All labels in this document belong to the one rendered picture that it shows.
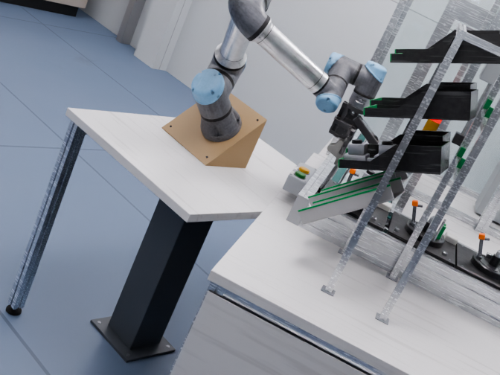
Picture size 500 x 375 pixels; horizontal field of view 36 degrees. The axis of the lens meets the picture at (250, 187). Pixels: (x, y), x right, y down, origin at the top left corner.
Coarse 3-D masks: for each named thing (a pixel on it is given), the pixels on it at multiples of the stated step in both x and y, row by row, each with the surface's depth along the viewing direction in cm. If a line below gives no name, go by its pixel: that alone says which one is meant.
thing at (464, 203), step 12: (324, 156) 341; (420, 180) 372; (432, 180) 381; (432, 192) 361; (444, 192) 370; (420, 204) 334; (456, 204) 359; (468, 204) 368; (444, 216) 333; (480, 216) 357; (468, 228) 331
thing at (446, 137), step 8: (400, 136) 218; (416, 136) 216; (424, 136) 215; (432, 136) 214; (440, 136) 214; (448, 136) 222; (368, 144) 235; (376, 144) 234; (368, 152) 223; (376, 152) 222
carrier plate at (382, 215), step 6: (330, 180) 274; (330, 186) 268; (378, 210) 265; (384, 210) 268; (354, 216) 252; (378, 216) 260; (384, 216) 262; (372, 222) 251; (378, 222) 253; (384, 222) 256; (378, 228) 250
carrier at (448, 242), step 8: (392, 216) 266; (400, 216) 270; (392, 224) 258; (400, 224) 261; (408, 224) 258; (416, 224) 262; (392, 232) 250; (400, 232) 254; (408, 232) 256; (424, 232) 257; (440, 232) 256; (448, 232) 268; (416, 240) 252; (432, 240) 253; (440, 240) 256; (448, 240) 265; (456, 240) 265; (416, 248) 249; (432, 248) 252; (440, 248) 256; (448, 248) 259; (432, 256) 248; (440, 256) 248; (448, 256) 252; (448, 264) 247
